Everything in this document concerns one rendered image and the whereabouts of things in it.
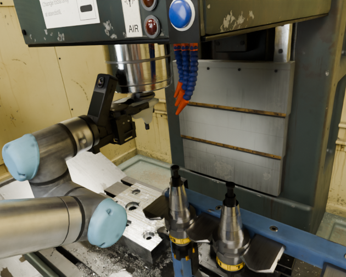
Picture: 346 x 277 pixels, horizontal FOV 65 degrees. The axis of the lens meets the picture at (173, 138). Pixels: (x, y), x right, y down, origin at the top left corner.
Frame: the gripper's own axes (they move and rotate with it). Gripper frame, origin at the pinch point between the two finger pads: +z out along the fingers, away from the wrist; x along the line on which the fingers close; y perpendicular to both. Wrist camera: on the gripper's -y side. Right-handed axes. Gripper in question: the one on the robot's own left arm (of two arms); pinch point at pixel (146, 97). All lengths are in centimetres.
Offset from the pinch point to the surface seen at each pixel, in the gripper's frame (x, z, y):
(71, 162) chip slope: -95, 22, 57
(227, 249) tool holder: 33.8, -20.0, 16.5
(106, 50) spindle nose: -1.6, -8.7, -13.1
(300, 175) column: 29, 45, 40
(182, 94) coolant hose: 15.9, -5.2, -3.6
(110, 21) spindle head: 16.5, -21.3, -18.7
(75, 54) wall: -100, 46, -4
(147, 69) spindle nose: 6.8, -5.2, -8.4
